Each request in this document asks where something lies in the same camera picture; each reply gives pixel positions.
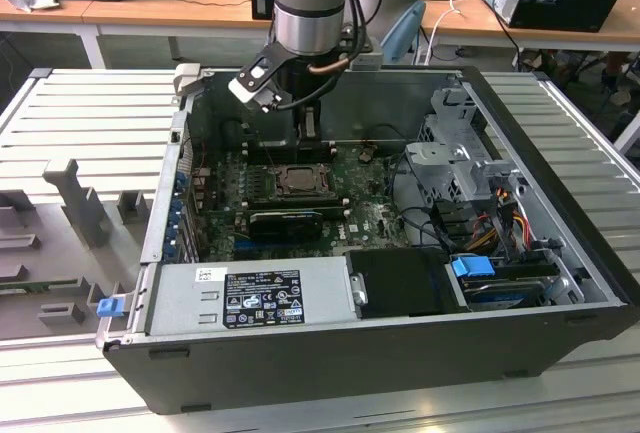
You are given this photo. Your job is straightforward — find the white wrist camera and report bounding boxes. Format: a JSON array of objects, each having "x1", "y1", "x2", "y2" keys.
[{"x1": 227, "y1": 50, "x2": 282, "y2": 113}]

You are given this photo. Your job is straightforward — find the wooden desk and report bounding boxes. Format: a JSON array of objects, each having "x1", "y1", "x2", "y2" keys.
[
  {"x1": 0, "y1": 0, "x2": 276, "y2": 72},
  {"x1": 419, "y1": 0, "x2": 640, "y2": 54}
]

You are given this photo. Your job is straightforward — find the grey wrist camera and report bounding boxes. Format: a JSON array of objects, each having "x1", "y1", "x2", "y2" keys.
[{"x1": 341, "y1": 27, "x2": 385, "y2": 72}]

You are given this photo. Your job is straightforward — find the grey plastic case latch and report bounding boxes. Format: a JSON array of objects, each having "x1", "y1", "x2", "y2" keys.
[{"x1": 172, "y1": 63, "x2": 203, "y2": 100}]

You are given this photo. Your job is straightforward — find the black PC case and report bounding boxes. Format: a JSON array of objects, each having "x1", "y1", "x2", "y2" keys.
[{"x1": 94, "y1": 63, "x2": 640, "y2": 417}]

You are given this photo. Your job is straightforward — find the thin red wire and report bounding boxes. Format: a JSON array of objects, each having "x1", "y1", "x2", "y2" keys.
[{"x1": 192, "y1": 140, "x2": 214, "y2": 177}]

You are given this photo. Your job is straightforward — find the blue case latch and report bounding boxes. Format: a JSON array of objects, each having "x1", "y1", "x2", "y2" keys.
[{"x1": 97, "y1": 297, "x2": 124, "y2": 319}]

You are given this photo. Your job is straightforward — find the thin black cable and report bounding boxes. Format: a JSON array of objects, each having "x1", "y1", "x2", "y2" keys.
[{"x1": 367, "y1": 124, "x2": 419, "y2": 154}]

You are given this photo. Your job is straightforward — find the yellow red power wires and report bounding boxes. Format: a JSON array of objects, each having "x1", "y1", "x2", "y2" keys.
[{"x1": 462, "y1": 192, "x2": 534, "y2": 250}]

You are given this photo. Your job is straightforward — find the black graphics card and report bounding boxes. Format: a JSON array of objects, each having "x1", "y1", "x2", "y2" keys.
[{"x1": 248, "y1": 210, "x2": 324, "y2": 243}]

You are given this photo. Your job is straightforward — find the metal socket cover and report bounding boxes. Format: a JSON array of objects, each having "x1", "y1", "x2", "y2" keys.
[{"x1": 274, "y1": 165, "x2": 335, "y2": 198}]

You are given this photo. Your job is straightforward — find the black RAM slot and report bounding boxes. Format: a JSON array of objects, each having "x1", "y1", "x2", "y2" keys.
[
  {"x1": 247, "y1": 153, "x2": 336, "y2": 161},
  {"x1": 248, "y1": 144, "x2": 335, "y2": 152},
  {"x1": 248, "y1": 149, "x2": 336, "y2": 157},
  {"x1": 247, "y1": 157, "x2": 337, "y2": 166},
  {"x1": 243, "y1": 202, "x2": 350, "y2": 218},
  {"x1": 242, "y1": 196, "x2": 346, "y2": 208}
]

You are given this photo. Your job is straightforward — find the hard disk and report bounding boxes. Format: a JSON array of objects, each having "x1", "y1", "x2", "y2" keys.
[{"x1": 462, "y1": 277, "x2": 546, "y2": 312}]

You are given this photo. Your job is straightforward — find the blue card retainer clips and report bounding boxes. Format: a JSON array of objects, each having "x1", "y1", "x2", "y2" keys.
[{"x1": 167, "y1": 172, "x2": 187, "y2": 260}]

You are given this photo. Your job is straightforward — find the pale blue teach pendant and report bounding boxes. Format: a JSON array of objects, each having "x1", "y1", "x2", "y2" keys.
[{"x1": 379, "y1": 0, "x2": 429, "y2": 65}]

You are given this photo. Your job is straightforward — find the grey metal drive cage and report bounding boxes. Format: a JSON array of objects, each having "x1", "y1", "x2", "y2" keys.
[{"x1": 403, "y1": 86, "x2": 531, "y2": 207}]

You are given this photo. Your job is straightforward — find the green RAM stick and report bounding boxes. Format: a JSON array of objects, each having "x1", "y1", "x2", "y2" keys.
[{"x1": 0, "y1": 280, "x2": 81, "y2": 295}]

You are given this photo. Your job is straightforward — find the black plastic duct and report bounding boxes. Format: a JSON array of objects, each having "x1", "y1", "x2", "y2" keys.
[{"x1": 344, "y1": 247, "x2": 471, "y2": 320}]

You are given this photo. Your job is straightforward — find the grey parts rack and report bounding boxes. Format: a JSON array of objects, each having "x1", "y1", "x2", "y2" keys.
[{"x1": 0, "y1": 157, "x2": 157, "y2": 342}]

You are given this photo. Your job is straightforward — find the CPU socket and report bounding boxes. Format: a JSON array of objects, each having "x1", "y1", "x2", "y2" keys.
[{"x1": 268, "y1": 161, "x2": 339, "y2": 201}]

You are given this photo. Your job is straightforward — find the green motherboard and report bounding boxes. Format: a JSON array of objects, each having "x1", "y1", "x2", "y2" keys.
[{"x1": 199, "y1": 145, "x2": 417, "y2": 262}]

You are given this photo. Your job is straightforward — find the white cable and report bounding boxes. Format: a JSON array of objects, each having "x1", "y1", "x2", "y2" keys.
[{"x1": 428, "y1": 0, "x2": 464, "y2": 54}]

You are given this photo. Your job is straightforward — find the silver CPU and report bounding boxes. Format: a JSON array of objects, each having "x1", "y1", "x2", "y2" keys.
[{"x1": 284, "y1": 168, "x2": 322, "y2": 191}]

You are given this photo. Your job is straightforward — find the blue disk carrier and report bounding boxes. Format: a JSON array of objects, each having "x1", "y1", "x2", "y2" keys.
[{"x1": 449, "y1": 256, "x2": 497, "y2": 283}]

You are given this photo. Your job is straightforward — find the grey power supply unit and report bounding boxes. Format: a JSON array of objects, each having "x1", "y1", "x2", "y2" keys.
[{"x1": 144, "y1": 256, "x2": 359, "y2": 337}]

